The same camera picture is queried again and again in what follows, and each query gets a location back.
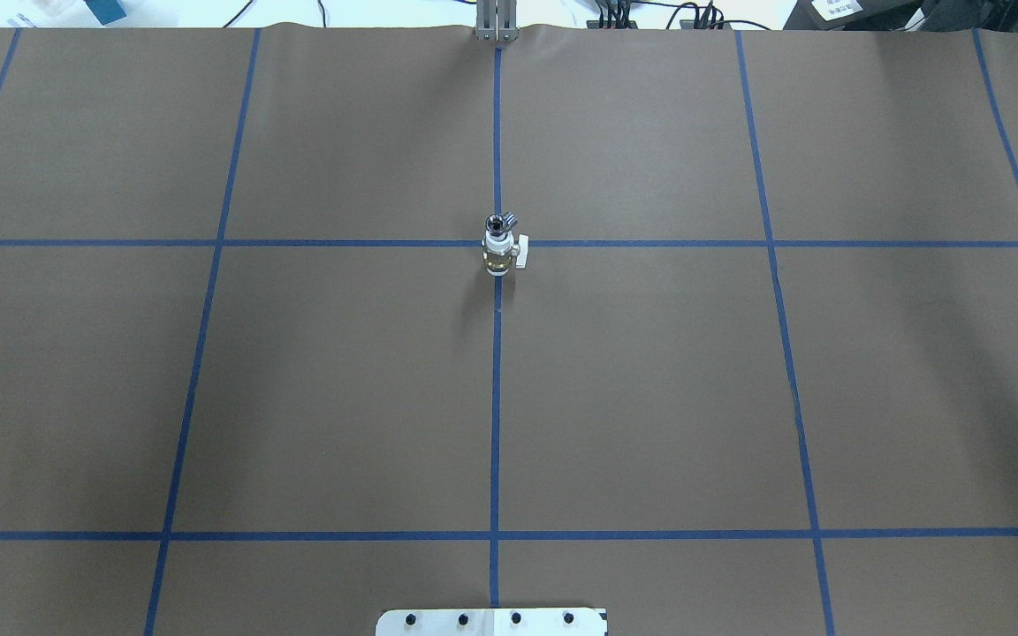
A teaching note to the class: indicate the aluminium frame post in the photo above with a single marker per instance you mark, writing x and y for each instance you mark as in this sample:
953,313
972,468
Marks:
496,21

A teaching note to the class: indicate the white brass PPR valve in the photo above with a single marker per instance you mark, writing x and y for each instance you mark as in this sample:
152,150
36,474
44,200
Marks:
504,252

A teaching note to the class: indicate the blue block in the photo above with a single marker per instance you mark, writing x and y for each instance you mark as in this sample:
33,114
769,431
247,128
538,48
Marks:
107,12

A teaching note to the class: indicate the white pedestal column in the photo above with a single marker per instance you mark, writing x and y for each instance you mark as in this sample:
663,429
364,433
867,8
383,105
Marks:
494,621

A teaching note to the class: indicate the chrome pipe fitting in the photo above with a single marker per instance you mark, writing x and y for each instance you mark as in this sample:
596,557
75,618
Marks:
498,225

